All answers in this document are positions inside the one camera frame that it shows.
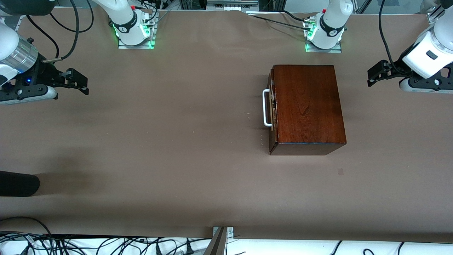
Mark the tangled black cable bundle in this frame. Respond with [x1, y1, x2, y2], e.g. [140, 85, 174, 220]
[0, 232, 213, 255]

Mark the dark wooden drawer cabinet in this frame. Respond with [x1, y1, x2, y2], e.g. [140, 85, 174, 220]
[268, 64, 347, 156]

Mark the wooden drawer with white handle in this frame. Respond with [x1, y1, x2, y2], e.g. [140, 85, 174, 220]
[263, 69, 279, 142]

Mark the aluminium corner profile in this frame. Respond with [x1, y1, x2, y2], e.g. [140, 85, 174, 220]
[426, 4, 447, 24]

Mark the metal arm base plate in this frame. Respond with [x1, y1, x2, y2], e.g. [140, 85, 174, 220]
[305, 16, 343, 53]
[118, 14, 157, 49]

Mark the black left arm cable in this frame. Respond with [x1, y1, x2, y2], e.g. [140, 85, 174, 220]
[378, 0, 408, 75]

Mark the thin black cable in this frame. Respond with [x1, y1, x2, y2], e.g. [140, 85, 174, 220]
[50, 0, 94, 33]
[26, 14, 60, 59]

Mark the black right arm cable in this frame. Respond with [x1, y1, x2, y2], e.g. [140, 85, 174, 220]
[42, 0, 80, 64]

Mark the aluminium frame profile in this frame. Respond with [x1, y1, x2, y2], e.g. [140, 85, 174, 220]
[207, 0, 259, 10]

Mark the metal bracket with brown bar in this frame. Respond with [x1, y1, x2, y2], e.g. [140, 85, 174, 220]
[203, 227, 234, 255]

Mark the black rounded object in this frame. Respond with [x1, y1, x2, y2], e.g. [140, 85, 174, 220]
[0, 171, 40, 197]

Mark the black base cable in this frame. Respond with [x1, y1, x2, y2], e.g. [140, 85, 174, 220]
[252, 10, 312, 31]

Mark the black looping cable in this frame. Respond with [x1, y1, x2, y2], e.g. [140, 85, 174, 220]
[0, 217, 53, 237]

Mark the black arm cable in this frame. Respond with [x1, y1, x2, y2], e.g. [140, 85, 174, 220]
[378, 0, 408, 75]
[42, 0, 80, 64]

